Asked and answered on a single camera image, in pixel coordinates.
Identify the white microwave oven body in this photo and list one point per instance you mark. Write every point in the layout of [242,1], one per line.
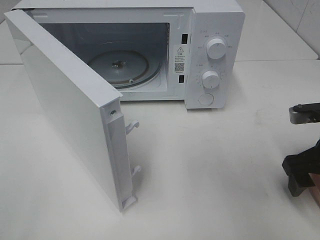
[173,31]

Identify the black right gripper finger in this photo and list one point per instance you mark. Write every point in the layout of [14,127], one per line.
[304,113]
[298,168]

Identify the lower white timer knob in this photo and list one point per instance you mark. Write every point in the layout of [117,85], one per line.
[210,79]

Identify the white microwave door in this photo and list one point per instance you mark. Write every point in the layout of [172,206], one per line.
[81,105]

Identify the pink round plate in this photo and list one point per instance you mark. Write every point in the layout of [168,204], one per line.
[315,190]

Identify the upper white power knob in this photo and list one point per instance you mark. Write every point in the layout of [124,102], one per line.
[216,48]

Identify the round white door button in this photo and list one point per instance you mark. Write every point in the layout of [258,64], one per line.
[206,99]

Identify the glass microwave turntable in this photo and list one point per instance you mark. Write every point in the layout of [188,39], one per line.
[125,68]

